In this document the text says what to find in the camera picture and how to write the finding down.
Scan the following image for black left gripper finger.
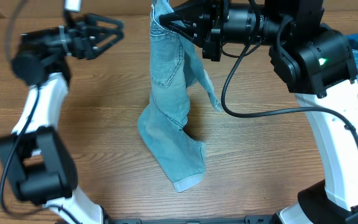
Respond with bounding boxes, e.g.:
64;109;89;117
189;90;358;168
88;30;124;59
85;13;124;34

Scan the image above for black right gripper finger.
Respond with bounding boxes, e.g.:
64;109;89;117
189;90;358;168
158;14;204;48
168;0;207;24

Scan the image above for light blue denim shorts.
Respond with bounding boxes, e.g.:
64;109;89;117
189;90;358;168
137;1;222;192

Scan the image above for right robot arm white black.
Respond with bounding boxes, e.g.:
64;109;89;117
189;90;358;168
159;0;358;223

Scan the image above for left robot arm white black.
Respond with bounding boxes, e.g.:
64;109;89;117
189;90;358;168
0;12;124;223

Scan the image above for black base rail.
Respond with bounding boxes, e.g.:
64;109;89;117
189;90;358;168
104;215;275;224

